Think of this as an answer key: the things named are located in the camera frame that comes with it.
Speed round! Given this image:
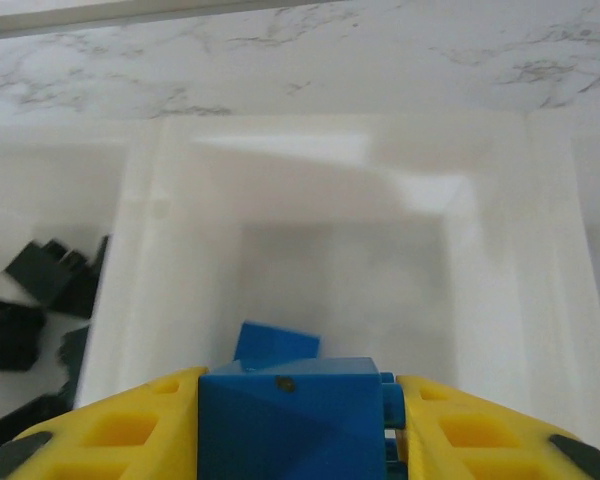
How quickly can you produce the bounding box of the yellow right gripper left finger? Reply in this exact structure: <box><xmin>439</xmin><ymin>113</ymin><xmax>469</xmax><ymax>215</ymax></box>
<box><xmin>0</xmin><ymin>365</ymin><xmax>210</xmax><ymax>480</ymax></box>

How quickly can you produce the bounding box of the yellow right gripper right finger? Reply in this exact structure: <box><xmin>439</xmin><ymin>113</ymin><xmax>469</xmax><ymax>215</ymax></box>
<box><xmin>396</xmin><ymin>374</ymin><xmax>600</xmax><ymax>480</ymax></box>

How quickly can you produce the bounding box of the blue lego brick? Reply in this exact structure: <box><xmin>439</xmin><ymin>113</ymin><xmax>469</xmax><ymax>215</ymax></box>
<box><xmin>197</xmin><ymin>355</ymin><xmax>410</xmax><ymax>480</ymax></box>
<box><xmin>231</xmin><ymin>319</ymin><xmax>324</xmax><ymax>363</ymax></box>

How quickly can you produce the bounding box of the white plastic bin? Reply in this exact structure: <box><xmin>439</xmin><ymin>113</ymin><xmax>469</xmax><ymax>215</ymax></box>
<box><xmin>73</xmin><ymin>112</ymin><xmax>600</xmax><ymax>444</ymax></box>
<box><xmin>0</xmin><ymin>122</ymin><xmax>131</xmax><ymax>454</ymax></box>

